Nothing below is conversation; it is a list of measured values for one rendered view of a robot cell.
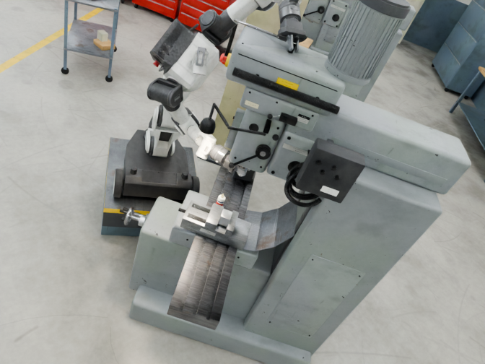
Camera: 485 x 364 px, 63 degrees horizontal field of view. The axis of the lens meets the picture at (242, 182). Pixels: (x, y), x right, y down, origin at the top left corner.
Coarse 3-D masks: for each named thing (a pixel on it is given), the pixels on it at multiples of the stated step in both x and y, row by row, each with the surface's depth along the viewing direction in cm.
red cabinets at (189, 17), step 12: (132, 0) 620; (144, 0) 615; (156, 0) 611; (168, 0) 608; (180, 0) 618; (192, 0) 595; (204, 0) 591; (216, 0) 585; (228, 0) 581; (168, 12) 619; (180, 12) 611; (192, 12) 606; (192, 24) 616
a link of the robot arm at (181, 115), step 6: (180, 108) 211; (186, 108) 222; (174, 114) 211; (180, 114) 214; (186, 114) 218; (174, 120) 220; (180, 120) 218; (186, 120) 221; (198, 120) 224; (180, 132) 223
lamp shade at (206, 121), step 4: (204, 120) 180; (208, 120) 179; (212, 120) 181; (200, 124) 182; (204, 124) 179; (208, 124) 179; (212, 124) 180; (200, 128) 182; (204, 128) 180; (208, 128) 180; (212, 128) 181; (204, 132) 181; (208, 132) 181; (212, 132) 183
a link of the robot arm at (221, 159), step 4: (220, 148) 204; (224, 148) 205; (220, 152) 203; (224, 152) 203; (228, 152) 206; (216, 156) 203; (220, 156) 203; (224, 156) 204; (228, 156) 203; (216, 160) 205; (220, 160) 203; (224, 160) 204; (228, 160) 202; (220, 164) 205; (224, 164) 203; (228, 164) 202; (228, 168) 203; (232, 168) 200; (232, 172) 203
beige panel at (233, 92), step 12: (264, 12) 321; (276, 12) 319; (300, 12) 316; (252, 24) 328; (264, 24) 326; (276, 24) 324; (228, 84) 365; (240, 84) 362; (228, 96) 372; (240, 96) 370; (228, 108) 380; (240, 108) 377; (216, 120) 390; (228, 120) 387; (216, 132) 398; (228, 132) 396; (216, 144) 407
